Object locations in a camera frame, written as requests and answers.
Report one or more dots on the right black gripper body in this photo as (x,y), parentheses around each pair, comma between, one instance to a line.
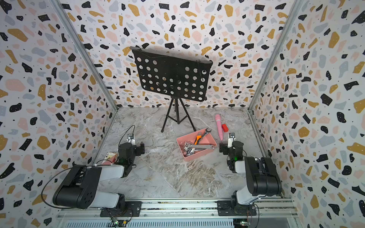
(226,151)

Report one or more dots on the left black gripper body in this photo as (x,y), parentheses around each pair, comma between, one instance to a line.
(136,151)

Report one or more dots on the pink plastic storage box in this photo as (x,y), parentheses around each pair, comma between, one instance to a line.
(191,154)

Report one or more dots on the large silver adjustable wrench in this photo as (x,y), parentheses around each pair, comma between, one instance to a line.
(197,146)

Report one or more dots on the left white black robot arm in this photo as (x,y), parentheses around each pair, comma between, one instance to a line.
(79,189)

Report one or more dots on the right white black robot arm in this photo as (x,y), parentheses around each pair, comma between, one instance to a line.
(262,179)

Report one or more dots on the playing card box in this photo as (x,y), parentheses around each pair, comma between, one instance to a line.
(110,158)

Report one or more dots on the small red block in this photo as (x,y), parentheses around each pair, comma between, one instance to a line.
(225,128)

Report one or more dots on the pink cylinder tube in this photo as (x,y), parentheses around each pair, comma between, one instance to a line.
(219,126)

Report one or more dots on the black perforated music stand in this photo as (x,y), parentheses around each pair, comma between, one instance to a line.
(175,77)

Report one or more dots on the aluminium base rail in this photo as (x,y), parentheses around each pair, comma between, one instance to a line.
(187,213)

